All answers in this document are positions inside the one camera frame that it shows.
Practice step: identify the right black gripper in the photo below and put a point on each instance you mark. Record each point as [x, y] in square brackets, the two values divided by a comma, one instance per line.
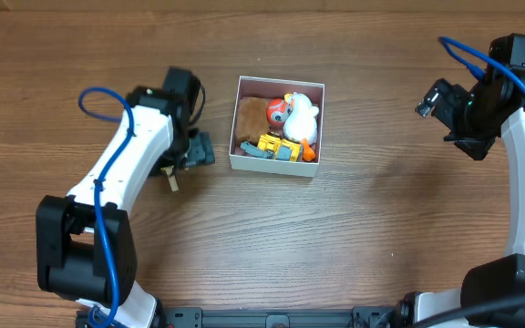
[459, 140]

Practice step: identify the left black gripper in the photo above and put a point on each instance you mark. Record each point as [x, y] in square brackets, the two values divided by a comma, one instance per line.
[199, 148]

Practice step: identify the yellow toy pellet drum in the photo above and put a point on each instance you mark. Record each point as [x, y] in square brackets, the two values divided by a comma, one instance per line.
[171, 178]

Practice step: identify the brown plush toy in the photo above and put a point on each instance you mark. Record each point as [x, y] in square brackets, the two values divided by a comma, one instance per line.
[251, 120]

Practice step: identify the yellow toy truck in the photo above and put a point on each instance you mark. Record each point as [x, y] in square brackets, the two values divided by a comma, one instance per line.
[272, 146]

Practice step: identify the red toy ball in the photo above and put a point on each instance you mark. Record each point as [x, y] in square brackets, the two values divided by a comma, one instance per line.
[277, 112]

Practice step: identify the white plush duck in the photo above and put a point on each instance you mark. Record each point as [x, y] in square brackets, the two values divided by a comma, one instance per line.
[301, 124]

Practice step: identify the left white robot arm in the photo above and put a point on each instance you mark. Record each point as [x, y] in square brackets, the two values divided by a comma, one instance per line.
[84, 245]

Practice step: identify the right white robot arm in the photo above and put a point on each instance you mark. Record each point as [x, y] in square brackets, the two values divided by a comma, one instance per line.
[492, 294]

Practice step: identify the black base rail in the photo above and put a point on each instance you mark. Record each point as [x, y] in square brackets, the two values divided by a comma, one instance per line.
[358, 317]

